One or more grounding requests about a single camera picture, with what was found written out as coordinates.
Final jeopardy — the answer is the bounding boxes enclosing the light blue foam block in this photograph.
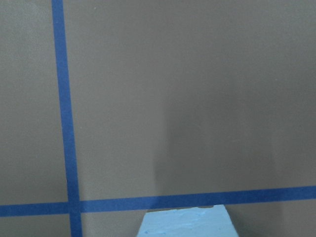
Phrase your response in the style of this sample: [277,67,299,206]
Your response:
[137,205,238,237]

